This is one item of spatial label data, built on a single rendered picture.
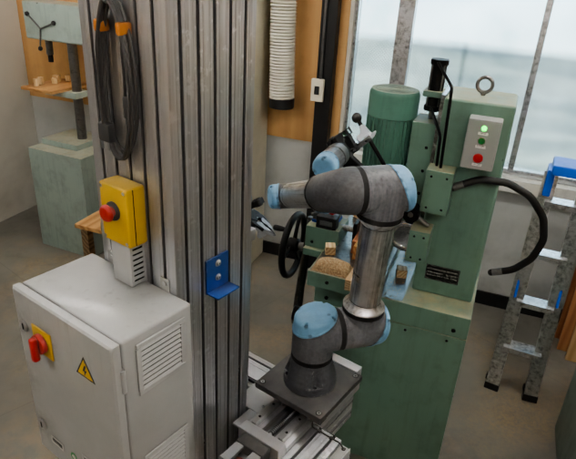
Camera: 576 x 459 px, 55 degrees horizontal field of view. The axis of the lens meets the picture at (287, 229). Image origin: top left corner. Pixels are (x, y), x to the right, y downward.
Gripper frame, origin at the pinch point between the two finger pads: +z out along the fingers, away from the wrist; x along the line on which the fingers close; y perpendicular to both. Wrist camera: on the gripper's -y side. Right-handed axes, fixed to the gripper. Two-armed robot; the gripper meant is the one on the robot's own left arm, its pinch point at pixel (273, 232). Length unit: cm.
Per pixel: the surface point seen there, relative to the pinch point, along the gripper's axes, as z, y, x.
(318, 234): 14.5, -13.5, 1.3
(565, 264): 108, -46, -62
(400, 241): 39, -36, 6
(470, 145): 34, -79, 10
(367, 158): 11, -49, -1
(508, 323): 112, -6, -61
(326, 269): 24.7, -17.3, 23.0
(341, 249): 25.1, -16.1, 3.0
